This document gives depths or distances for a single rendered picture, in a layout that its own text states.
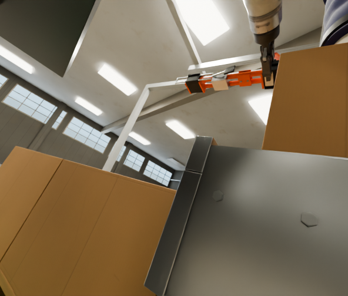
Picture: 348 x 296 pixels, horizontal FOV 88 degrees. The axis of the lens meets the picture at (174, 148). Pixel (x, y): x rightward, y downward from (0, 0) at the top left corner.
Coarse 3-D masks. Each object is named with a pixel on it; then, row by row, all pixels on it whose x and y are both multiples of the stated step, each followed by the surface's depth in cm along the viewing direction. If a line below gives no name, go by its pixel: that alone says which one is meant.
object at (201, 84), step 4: (200, 76) 88; (188, 84) 90; (192, 84) 89; (196, 84) 88; (200, 84) 87; (188, 88) 93; (192, 88) 92; (196, 88) 91; (200, 88) 90; (204, 88) 91; (192, 92) 95; (196, 92) 93; (204, 92) 91
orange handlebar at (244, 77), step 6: (240, 72) 78; (246, 72) 75; (252, 72) 74; (258, 72) 73; (204, 78) 86; (228, 78) 80; (234, 78) 79; (240, 78) 77; (246, 78) 76; (258, 78) 76; (204, 84) 90; (210, 84) 88; (234, 84) 82; (240, 84) 80; (246, 84) 79
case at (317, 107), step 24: (312, 48) 43; (336, 48) 40; (288, 72) 43; (312, 72) 40; (336, 72) 37; (288, 96) 40; (312, 96) 37; (336, 96) 35; (288, 120) 37; (312, 120) 35; (336, 120) 33; (264, 144) 37; (288, 144) 35; (312, 144) 33; (336, 144) 31
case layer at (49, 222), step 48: (0, 192) 87; (48, 192) 68; (96, 192) 56; (144, 192) 47; (0, 240) 67; (48, 240) 55; (96, 240) 47; (144, 240) 41; (48, 288) 46; (96, 288) 40; (144, 288) 36
